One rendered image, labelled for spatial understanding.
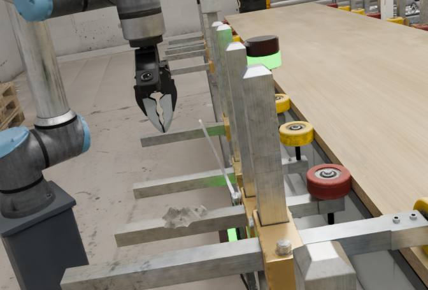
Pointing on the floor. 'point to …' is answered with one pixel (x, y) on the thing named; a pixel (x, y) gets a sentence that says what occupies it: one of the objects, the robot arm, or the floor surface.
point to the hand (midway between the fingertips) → (163, 128)
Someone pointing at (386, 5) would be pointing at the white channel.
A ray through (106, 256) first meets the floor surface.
